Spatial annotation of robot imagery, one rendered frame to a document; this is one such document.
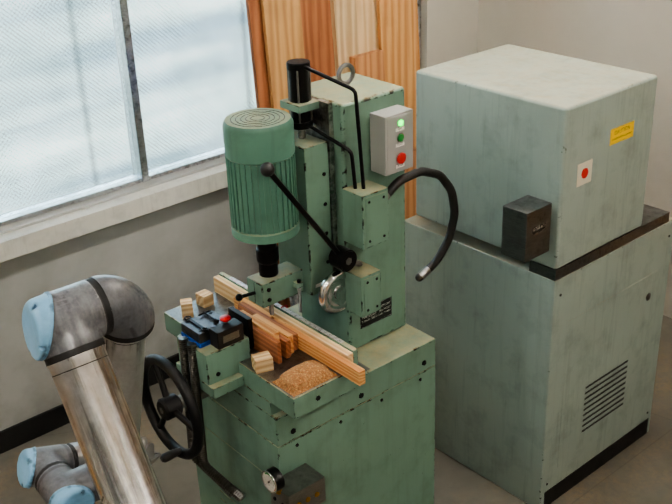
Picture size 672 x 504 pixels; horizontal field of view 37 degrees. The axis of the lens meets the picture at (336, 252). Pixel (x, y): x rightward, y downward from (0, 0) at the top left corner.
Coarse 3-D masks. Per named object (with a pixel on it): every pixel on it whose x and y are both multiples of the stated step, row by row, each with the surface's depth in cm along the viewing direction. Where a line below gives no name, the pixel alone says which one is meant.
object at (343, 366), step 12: (264, 312) 272; (288, 324) 265; (300, 336) 260; (300, 348) 261; (312, 348) 256; (324, 348) 254; (324, 360) 254; (336, 360) 249; (348, 360) 248; (348, 372) 247; (360, 372) 243; (360, 384) 245
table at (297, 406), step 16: (192, 304) 286; (224, 304) 285; (176, 320) 278; (176, 336) 281; (256, 352) 261; (304, 352) 260; (240, 368) 257; (288, 368) 253; (224, 384) 253; (240, 384) 257; (256, 384) 253; (272, 384) 247; (320, 384) 246; (336, 384) 249; (352, 384) 253; (272, 400) 249; (288, 400) 243; (304, 400) 243; (320, 400) 247
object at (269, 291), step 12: (288, 264) 269; (252, 276) 263; (276, 276) 262; (288, 276) 263; (300, 276) 266; (252, 288) 262; (264, 288) 259; (276, 288) 262; (288, 288) 265; (252, 300) 264; (264, 300) 260; (276, 300) 263
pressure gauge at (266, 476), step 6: (270, 468) 251; (276, 468) 250; (264, 474) 251; (270, 474) 248; (276, 474) 249; (264, 480) 252; (276, 480) 248; (282, 480) 249; (270, 486) 251; (276, 486) 248; (282, 486) 250; (270, 492) 251; (276, 492) 253
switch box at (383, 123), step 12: (384, 108) 256; (396, 108) 255; (408, 108) 255; (372, 120) 253; (384, 120) 250; (396, 120) 252; (408, 120) 255; (372, 132) 255; (384, 132) 251; (396, 132) 253; (408, 132) 256; (372, 144) 256; (384, 144) 253; (408, 144) 258; (372, 156) 258; (384, 156) 254; (396, 156) 256; (408, 156) 259; (372, 168) 259; (384, 168) 256
